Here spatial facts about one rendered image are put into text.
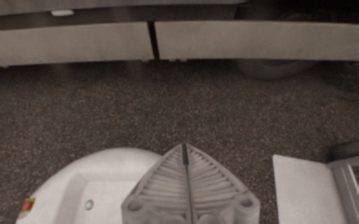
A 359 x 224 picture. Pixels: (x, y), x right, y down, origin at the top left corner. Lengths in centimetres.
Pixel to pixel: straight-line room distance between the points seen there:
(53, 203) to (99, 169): 15
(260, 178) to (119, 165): 73
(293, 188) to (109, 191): 91
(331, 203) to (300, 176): 18
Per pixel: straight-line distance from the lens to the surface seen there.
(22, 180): 124
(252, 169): 92
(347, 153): 110
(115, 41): 85
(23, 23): 107
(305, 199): 104
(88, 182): 61
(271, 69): 128
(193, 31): 76
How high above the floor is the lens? 81
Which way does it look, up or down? 59 degrees down
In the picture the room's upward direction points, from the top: 1 degrees counter-clockwise
